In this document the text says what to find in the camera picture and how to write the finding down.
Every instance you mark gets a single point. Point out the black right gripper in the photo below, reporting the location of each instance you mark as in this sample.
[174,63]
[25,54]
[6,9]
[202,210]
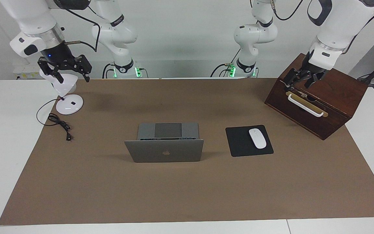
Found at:
[58,55]

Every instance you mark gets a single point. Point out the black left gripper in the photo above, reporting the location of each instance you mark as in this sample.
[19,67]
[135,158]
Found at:
[310,70]

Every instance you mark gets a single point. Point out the grey laptop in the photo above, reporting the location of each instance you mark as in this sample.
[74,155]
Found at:
[164,151]

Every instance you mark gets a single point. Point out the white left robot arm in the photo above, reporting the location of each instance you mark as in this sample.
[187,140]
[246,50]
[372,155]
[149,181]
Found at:
[346,22]

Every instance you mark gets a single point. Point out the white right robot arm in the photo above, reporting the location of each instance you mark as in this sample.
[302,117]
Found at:
[34,19]

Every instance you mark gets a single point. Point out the dark wooden box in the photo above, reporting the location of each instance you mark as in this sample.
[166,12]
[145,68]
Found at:
[336,94]

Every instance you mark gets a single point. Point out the white desk lamp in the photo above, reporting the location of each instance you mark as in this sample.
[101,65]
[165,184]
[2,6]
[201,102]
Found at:
[70,105]

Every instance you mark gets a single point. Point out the white power strip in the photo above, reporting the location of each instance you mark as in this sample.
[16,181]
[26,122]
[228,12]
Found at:
[24,70]

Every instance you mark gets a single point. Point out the white computer mouse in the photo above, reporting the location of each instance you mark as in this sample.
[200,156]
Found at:
[257,139]

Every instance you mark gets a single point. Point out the black mouse pad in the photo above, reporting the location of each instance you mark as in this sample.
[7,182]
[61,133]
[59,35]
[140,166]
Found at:
[239,143]

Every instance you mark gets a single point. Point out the brown table mat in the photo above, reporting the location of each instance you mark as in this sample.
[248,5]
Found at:
[174,195]

